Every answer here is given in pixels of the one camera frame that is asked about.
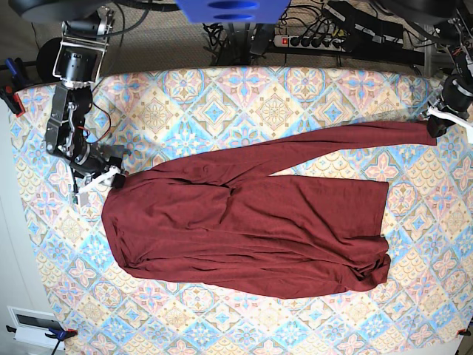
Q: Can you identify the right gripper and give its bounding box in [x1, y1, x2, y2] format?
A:
[72, 145, 132, 189]

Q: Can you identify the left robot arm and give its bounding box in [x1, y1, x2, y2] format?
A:
[423, 12, 472, 143]

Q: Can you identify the black round stool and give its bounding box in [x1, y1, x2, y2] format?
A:
[36, 38, 81, 84]

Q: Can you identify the blue clamp upper left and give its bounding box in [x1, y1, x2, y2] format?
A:
[5, 58, 25, 89]

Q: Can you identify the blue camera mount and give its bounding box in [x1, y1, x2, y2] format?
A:
[175, 0, 290, 24]

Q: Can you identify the patterned tablecloth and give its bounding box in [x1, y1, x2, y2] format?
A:
[5, 67, 472, 354]

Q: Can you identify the red black clamp left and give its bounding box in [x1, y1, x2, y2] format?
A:
[0, 86, 25, 117]

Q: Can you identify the blue orange clamp bottom left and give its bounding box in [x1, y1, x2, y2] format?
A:
[5, 324, 78, 351]

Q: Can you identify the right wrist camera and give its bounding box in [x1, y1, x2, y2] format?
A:
[73, 192, 89, 208]

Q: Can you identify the white wall outlet box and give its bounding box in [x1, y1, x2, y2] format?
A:
[7, 305, 60, 336]

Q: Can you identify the metal table frame leg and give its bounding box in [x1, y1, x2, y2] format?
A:
[422, 44, 455, 78]

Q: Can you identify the orange clamp bottom right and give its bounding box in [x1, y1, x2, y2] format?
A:
[457, 329, 472, 337]

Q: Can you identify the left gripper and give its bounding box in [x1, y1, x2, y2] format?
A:
[426, 75, 472, 138]

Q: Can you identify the dark red t-shirt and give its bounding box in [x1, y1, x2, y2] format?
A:
[101, 121, 436, 299]

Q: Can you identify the white power strip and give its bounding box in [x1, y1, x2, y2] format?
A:
[273, 35, 344, 52]

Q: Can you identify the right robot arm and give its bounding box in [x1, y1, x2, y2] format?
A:
[44, 7, 126, 193]

